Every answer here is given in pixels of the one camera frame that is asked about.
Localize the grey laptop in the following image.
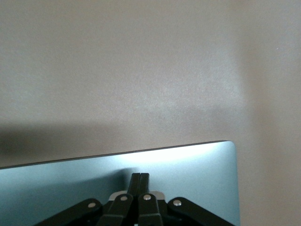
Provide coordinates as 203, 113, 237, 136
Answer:
0, 140, 241, 226

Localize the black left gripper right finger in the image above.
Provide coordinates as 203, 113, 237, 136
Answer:
137, 173, 230, 226

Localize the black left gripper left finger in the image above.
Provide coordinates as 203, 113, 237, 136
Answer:
35, 173, 141, 226

